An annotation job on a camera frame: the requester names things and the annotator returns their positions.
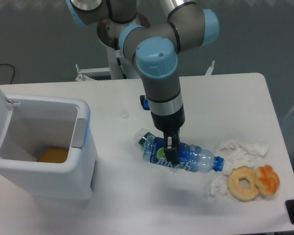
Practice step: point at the large crumpled white tissue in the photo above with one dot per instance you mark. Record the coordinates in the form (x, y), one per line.
(238, 154)

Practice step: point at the blue plastic drink bottle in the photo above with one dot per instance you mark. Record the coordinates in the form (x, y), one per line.
(192, 158)

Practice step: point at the white trash can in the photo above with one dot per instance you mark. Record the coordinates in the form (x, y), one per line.
(29, 125)

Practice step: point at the orange object in trash can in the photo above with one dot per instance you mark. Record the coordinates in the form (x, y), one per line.
(54, 155)

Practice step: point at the orange glazed pastry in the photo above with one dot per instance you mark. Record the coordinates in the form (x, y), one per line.
(266, 180)

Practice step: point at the small crumpled white tissue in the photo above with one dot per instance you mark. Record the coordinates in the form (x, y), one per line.
(218, 188)

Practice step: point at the black blue clamp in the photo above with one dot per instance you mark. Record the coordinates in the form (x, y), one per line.
(144, 102)

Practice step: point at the plain ring donut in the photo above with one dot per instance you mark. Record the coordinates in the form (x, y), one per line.
(241, 184)

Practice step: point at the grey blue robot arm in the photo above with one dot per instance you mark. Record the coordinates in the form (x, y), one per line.
(153, 52)

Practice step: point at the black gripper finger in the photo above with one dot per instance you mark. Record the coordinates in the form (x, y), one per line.
(171, 146)

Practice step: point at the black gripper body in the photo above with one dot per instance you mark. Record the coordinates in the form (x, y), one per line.
(169, 123)

